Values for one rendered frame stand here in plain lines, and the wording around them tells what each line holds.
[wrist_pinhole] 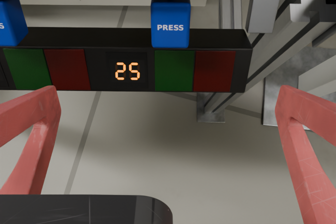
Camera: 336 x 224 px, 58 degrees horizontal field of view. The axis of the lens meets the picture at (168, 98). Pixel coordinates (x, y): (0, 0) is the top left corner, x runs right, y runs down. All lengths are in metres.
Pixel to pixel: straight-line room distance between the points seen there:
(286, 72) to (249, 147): 0.25
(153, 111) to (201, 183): 0.24
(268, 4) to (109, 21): 0.77
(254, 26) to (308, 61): 0.75
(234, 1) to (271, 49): 0.31
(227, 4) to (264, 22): 0.39
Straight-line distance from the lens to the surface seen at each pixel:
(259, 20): 0.25
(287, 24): 0.29
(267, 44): 0.33
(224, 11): 0.63
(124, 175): 0.89
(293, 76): 0.97
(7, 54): 0.25
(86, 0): 0.91
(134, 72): 0.23
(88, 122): 0.91
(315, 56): 1.01
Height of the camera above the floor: 0.88
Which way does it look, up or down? 80 degrees down
